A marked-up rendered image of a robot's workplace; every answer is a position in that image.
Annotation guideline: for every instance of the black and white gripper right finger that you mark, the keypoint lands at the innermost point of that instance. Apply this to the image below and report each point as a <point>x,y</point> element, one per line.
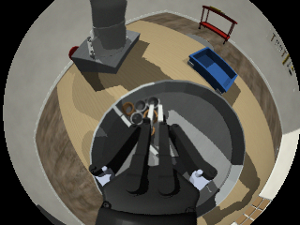
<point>200,171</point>

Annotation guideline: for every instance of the grey metal bushing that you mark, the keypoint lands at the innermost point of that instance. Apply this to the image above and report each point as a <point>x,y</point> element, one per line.
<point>153,98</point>
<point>132,117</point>
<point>137,103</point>

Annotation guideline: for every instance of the blue shallow tray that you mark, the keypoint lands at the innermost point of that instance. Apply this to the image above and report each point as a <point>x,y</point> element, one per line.
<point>221,73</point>

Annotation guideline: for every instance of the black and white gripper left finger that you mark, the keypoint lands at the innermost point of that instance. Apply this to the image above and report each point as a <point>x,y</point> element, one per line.
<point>107,167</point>

